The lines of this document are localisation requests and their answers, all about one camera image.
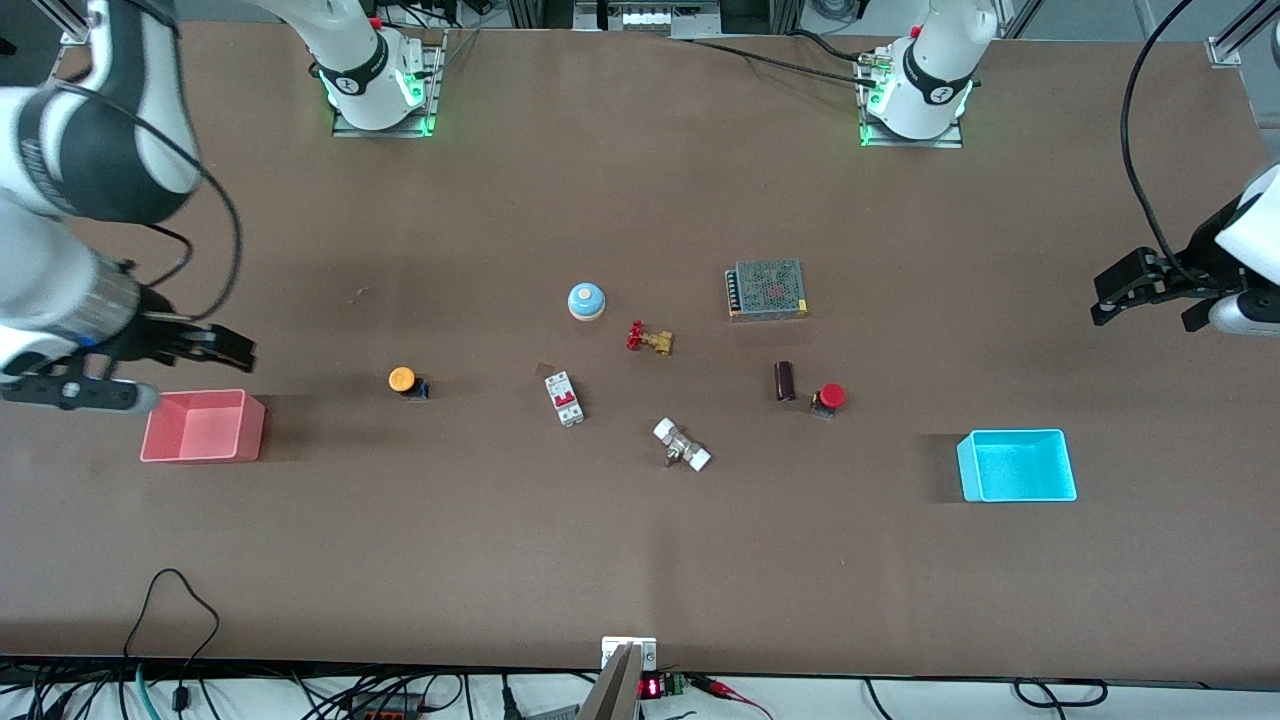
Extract white red circuit breaker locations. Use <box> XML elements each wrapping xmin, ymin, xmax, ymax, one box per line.
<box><xmin>544</xmin><ymin>371</ymin><xmax>586</xmax><ymax>428</ymax></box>

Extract long black table cable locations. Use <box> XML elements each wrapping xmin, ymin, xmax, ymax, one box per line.
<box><xmin>665</xmin><ymin>36</ymin><xmax>883</xmax><ymax>83</ymax></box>

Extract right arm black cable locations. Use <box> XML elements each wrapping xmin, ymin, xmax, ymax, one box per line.
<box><xmin>55</xmin><ymin>82</ymin><xmax>246</xmax><ymax>323</ymax></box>

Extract white socket strip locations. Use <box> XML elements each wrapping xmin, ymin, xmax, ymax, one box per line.
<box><xmin>574</xmin><ymin>0</ymin><xmax>723</xmax><ymax>39</ymax></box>

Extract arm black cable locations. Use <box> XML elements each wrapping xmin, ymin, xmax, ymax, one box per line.
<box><xmin>1120</xmin><ymin>0</ymin><xmax>1201</xmax><ymax>285</ymax></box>
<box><xmin>55</xmin><ymin>82</ymin><xmax>246</xmax><ymax>323</ymax></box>

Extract aluminium frame strut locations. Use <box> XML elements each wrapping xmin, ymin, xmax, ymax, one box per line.
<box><xmin>1218</xmin><ymin>0</ymin><xmax>1280</xmax><ymax>49</ymax></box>

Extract white metal bracket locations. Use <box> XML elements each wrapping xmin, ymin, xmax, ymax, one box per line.
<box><xmin>601</xmin><ymin>636</ymin><xmax>658</xmax><ymax>671</ymax></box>

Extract black coiled cable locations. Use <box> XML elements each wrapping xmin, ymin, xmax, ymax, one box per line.
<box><xmin>1013</xmin><ymin>678</ymin><xmax>1109</xmax><ymax>709</ymax></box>

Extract brass fitting white caps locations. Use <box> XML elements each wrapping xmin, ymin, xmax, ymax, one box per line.
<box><xmin>652</xmin><ymin>417</ymin><xmax>713</xmax><ymax>473</ymax></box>

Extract cyan plastic bin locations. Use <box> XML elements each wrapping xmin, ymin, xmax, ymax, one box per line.
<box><xmin>956</xmin><ymin>429</ymin><xmax>1079</xmax><ymax>503</ymax></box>

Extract metal mesh power supply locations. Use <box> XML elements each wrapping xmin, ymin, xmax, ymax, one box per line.
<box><xmin>725</xmin><ymin>258</ymin><xmax>810</xmax><ymax>321</ymax></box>

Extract thin black looped cable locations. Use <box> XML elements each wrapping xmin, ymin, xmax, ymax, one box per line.
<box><xmin>122</xmin><ymin>568</ymin><xmax>221</xmax><ymax>713</ymax></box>

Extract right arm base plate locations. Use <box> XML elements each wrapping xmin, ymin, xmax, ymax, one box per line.
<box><xmin>332</xmin><ymin>30</ymin><xmax>447</xmax><ymax>138</ymax></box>

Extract red alligator clip lead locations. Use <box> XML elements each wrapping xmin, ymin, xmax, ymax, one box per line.
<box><xmin>690</xmin><ymin>676</ymin><xmax>773</xmax><ymax>720</ymax></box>

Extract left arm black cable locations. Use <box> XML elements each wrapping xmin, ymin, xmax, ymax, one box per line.
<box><xmin>1120</xmin><ymin>0</ymin><xmax>1201</xmax><ymax>285</ymax></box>

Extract grey camera post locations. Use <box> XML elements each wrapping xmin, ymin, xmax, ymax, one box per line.
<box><xmin>577</xmin><ymin>643</ymin><xmax>642</xmax><ymax>720</ymax></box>

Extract pink plastic bin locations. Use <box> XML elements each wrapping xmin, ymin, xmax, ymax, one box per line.
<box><xmin>139</xmin><ymin>389</ymin><xmax>267</xmax><ymax>464</ymax></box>

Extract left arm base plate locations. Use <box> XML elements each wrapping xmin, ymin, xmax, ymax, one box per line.
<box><xmin>858</xmin><ymin>50</ymin><xmax>964</xmax><ymax>149</ymax></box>

